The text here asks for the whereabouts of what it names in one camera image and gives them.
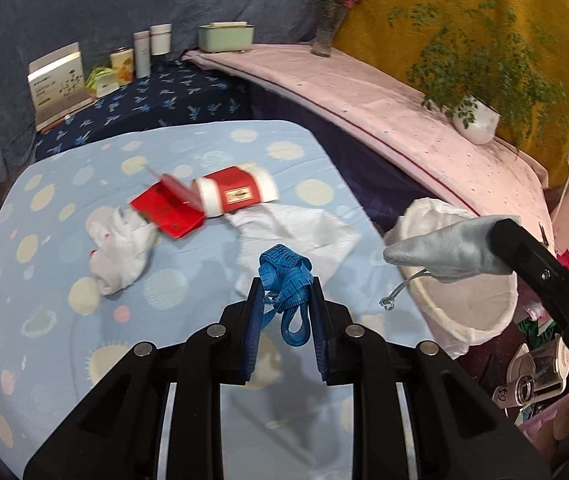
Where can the dark blue printed cloth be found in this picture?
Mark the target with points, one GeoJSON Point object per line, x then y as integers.
{"type": "Point", "coordinates": [174, 95]}

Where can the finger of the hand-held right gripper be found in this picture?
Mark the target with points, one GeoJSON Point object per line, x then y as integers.
{"type": "Point", "coordinates": [549, 280]}

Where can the red and white paper cup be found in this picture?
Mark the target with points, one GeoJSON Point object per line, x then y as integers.
{"type": "Point", "coordinates": [237, 190]}

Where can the pale green box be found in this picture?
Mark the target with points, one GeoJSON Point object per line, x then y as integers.
{"type": "Point", "coordinates": [224, 39]}

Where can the white printed box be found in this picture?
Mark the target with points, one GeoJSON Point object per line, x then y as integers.
{"type": "Point", "coordinates": [59, 85]}

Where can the blue tape measure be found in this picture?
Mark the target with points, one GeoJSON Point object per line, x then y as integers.
{"type": "Point", "coordinates": [284, 270]}

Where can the blue grey blanket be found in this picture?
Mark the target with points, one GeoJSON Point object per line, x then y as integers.
{"type": "Point", "coordinates": [114, 0]}

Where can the tall white bottle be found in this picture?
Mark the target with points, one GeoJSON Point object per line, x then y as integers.
{"type": "Point", "coordinates": [142, 57]}

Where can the pink cloth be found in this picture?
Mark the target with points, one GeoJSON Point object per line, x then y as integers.
{"type": "Point", "coordinates": [364, 90]}

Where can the white sock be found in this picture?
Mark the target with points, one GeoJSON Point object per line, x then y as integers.
{"type": "Point", "coordinates": [119, 250]}

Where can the green plant in white pot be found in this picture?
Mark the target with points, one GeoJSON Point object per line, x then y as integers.
{"type": "Point", "coordinates": [476, 120]}

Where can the white canister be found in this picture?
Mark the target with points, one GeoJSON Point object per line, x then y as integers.
{"type": "Point", "coordinates": [161, 41]}

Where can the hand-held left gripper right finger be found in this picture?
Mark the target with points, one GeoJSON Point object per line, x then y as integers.
{"type": "Point", "coordinates": [320, 335]}

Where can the glass vase with pink flowers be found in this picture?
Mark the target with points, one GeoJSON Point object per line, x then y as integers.
{"type": "Point", "coordinates": [327, 35]}

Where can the red folded card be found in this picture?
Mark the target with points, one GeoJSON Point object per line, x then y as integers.
{"type": "Point", "coordinates": [169, 212]}

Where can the yellow tin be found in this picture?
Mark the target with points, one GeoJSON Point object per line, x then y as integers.
{"type": "Point", "coordinates": [122, 67]}

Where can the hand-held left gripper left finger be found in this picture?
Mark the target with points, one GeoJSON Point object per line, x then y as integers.
{"type": "Point", "coordinates": [252, 330]}

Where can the bin with white bag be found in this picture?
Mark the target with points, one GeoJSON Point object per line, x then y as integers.
{"type": "Point", "coordinates": [469, 310]}

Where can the green and white packet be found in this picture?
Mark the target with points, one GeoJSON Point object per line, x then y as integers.
{"type": "Point", "coordinates": [103, 82]}

